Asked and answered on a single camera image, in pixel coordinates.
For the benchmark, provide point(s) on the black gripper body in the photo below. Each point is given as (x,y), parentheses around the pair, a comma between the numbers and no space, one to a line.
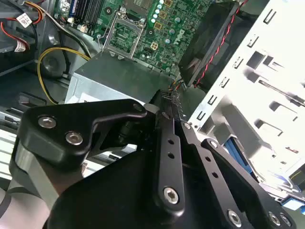
(107,202)

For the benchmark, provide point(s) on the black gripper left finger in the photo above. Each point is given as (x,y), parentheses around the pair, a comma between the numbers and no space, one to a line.
(47,138)

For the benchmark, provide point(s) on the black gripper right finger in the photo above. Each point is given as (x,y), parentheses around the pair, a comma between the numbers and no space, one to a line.
(214,164)

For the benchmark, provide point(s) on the hard disk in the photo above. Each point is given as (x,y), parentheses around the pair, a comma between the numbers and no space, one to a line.
(238,162)

